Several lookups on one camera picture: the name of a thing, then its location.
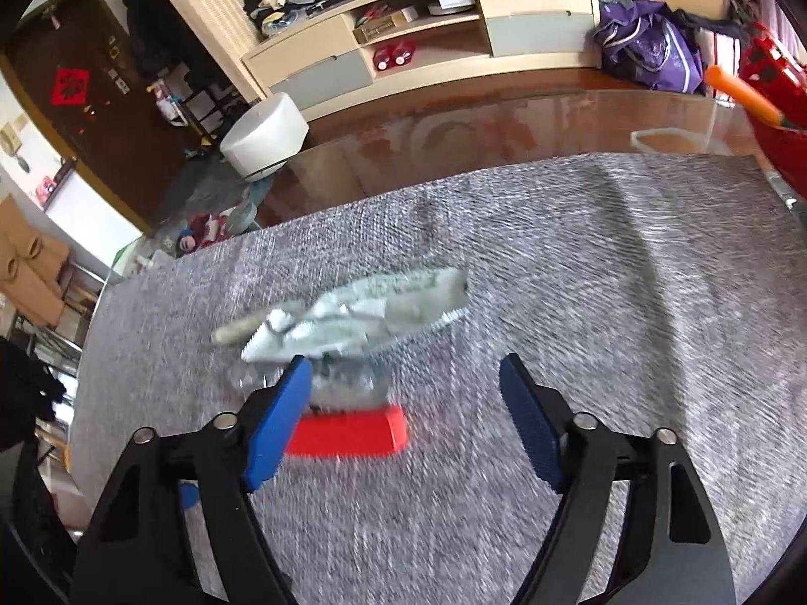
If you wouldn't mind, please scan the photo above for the grey woven table cloth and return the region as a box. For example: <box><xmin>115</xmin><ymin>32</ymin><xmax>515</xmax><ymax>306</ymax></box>
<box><xmin>70</xmin><ymin>154</ymin><xmax>805</xmax><ymax>603</ymax></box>

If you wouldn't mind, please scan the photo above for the purple bag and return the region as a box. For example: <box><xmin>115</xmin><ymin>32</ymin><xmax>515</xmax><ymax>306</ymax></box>
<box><xmin>594</xmin><ymin>0</ymin><xmax>703</xmax><ymax>94</ymax></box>

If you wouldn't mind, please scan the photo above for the orange carrot toy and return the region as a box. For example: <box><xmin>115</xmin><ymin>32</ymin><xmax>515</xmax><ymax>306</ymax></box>
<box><xmin>705</xmin><ymin>66</ymin><xmax>796</xmax><ymax>130</ymax></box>

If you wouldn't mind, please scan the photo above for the beige tv cabinet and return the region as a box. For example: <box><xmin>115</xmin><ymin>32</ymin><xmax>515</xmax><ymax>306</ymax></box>
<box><xmin>242</xmin><ymin>0</ymin><xmax>601</xmax><ymax>120</ymax></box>

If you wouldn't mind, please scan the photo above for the white round stool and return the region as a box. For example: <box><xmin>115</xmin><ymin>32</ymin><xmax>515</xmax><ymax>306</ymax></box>
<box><xmin>219</xmin><ymin>93</ymin><xmax>309</xmax><ymax>182</ymax></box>

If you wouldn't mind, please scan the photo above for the red plastic basket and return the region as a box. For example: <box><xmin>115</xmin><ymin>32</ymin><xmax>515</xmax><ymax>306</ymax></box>
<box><xmin>738</xmin><ymin>22</ymin><xmax>805</xmax><ymax>197</ymax></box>

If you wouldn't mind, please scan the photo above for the silver foil wrapper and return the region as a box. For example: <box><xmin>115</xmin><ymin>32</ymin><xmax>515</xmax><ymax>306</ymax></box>
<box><xmin>241</xmin><ymin>268</ymin><xmax>469</xmax><ymax>412</ymax></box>

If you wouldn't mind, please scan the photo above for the red diamond door sticker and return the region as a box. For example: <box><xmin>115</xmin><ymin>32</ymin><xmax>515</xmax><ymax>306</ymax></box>
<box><xmin>49</xmin><ymin>67</ymin><xmax>90</xmax><ymax>106</ymax></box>

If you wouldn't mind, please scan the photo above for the red rectangular block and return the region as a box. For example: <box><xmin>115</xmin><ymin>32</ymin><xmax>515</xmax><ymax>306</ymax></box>
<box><xmin>286</xmin><ymin>404</ymin><xmax>409</xmax><ymax>459</ymax></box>

